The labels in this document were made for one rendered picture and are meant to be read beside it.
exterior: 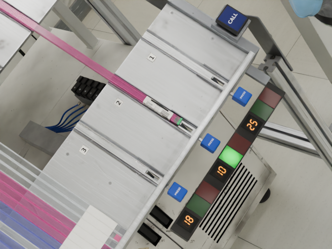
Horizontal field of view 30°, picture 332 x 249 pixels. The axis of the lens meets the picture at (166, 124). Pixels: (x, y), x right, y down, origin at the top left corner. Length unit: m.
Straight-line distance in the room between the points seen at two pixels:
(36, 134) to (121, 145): 0.48
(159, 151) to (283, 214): 0.80
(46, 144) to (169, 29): 0.48
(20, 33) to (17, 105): 0.62
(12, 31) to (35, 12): 0.06
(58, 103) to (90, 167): 0.58
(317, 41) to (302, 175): 0.49
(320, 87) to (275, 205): 0.44
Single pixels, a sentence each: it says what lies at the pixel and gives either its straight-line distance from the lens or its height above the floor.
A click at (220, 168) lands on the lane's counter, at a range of 1.15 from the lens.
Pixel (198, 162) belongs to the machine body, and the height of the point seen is 0.37.
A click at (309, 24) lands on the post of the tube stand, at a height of 0.49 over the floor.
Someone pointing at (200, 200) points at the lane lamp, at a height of 0.66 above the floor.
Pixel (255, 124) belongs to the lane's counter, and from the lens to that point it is 1.18.
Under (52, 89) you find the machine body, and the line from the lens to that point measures 1.76.
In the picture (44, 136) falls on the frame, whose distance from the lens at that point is 1.56.
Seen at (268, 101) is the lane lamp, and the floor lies 0.66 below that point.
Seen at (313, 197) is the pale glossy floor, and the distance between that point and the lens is 1.86.
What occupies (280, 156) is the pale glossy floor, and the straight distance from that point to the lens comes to 1.99.
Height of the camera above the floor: 1.49
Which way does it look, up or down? 39 degrees down
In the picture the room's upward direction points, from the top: 44 degrees counter-clockwise
